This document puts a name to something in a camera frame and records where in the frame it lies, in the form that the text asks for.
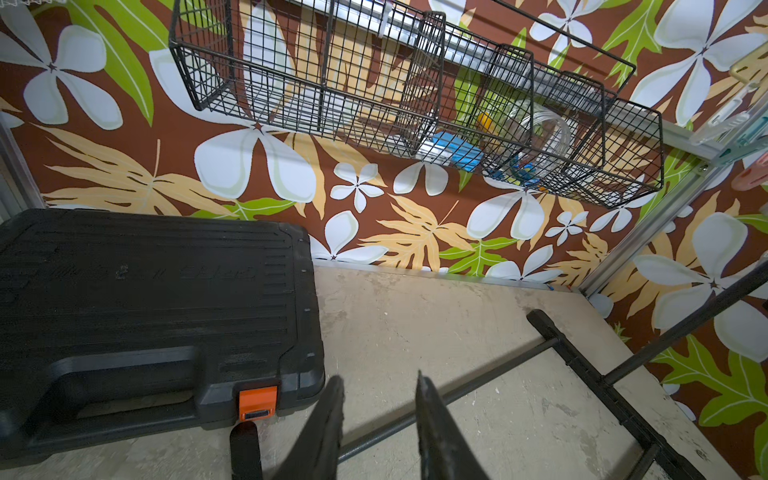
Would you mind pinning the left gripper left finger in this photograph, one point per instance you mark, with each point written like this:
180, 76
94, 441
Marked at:
315, 453

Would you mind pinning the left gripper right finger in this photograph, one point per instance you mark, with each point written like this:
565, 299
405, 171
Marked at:
444, 452

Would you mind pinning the black metal clothes rack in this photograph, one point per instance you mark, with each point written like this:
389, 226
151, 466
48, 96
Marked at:
656, 449

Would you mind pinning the cream clip hanger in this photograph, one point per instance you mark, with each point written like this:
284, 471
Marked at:
742, 132

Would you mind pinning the black plastic tool case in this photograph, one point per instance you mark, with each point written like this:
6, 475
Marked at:
116, 326

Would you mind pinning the blue object in basket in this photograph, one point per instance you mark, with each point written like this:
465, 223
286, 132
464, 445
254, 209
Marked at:
447, 149

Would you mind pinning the clear plastic jar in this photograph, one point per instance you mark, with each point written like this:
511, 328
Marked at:
524, 142

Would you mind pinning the black wire wall basket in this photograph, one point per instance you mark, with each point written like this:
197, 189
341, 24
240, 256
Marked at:
385, 76

